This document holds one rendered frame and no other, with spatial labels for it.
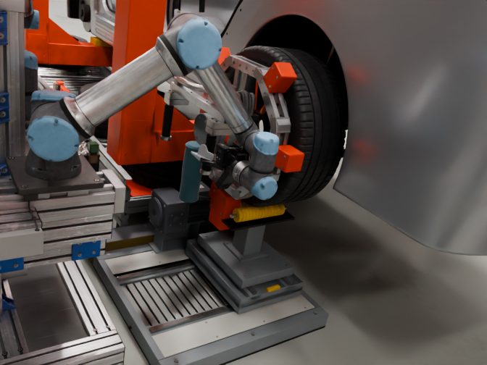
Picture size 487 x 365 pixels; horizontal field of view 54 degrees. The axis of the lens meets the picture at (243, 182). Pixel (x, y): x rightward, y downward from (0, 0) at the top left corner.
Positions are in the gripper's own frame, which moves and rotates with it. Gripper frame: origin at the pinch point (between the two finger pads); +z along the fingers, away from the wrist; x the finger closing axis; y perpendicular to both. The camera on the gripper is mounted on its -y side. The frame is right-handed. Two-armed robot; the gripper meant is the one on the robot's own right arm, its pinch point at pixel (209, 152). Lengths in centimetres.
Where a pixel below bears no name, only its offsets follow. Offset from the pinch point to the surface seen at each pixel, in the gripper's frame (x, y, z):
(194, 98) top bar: -1.5, 14.1, 17.8
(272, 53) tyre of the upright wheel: -29.2, 33.9, 12.5
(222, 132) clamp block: -2.4, 8.4, -2.3
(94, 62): -42, -28, 253
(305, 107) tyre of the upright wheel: -30.7, 19.9, -10.5
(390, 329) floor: -94, -83, -37
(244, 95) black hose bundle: -11.3, 20.8, 0.7
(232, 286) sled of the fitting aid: -26, -68, 4
